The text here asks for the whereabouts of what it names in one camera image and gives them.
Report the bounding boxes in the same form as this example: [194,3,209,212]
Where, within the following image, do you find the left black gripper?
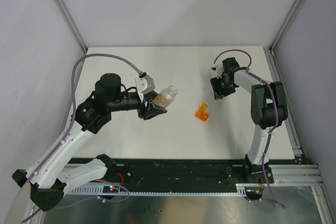
[108,90,166,120]

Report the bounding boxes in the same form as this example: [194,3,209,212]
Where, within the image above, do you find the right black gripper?
[211,74,236,100]

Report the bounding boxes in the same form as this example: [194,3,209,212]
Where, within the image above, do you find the clear pill bottle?
[153,86,178,109]

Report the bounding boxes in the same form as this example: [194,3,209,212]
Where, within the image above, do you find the orange pill organizer box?
[195,103,209,122]

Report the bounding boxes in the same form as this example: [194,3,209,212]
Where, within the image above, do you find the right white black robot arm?
[210,57,288,183]

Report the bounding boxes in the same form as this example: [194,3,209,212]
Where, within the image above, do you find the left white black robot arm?
[12,73,167,211]

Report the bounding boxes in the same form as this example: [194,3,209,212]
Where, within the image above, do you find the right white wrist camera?
[211,63,223,75]

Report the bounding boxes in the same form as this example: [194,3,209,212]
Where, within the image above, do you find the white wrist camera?
[135,72,155,96]
[211,63,223,75]

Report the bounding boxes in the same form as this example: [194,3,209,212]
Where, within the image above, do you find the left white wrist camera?
[135,72,155,96]

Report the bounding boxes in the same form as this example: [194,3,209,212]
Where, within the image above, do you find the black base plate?
[65,157,275,194]

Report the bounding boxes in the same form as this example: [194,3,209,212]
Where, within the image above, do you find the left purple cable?
[20,53,146,223]

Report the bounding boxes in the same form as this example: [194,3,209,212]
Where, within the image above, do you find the purple cable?
[20,53,146,223]
[214,48,286,209]

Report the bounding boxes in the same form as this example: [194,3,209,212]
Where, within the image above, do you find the grey slotted cable duct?
[67,183,262,197]

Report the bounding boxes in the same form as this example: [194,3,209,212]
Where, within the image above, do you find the aluminium side rail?
[263,46,323,183]

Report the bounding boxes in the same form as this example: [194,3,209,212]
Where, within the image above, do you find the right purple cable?
[214,48,286,209]

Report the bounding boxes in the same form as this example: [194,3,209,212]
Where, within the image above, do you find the right aluminium frame post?
[269,0,305,51]

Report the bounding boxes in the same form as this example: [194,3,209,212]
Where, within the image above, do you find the aluminium frame post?
[269,0,305,51]
[54,0,88,53]

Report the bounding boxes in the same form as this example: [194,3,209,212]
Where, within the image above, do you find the left aluminium frame post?
[54,0,88,53]

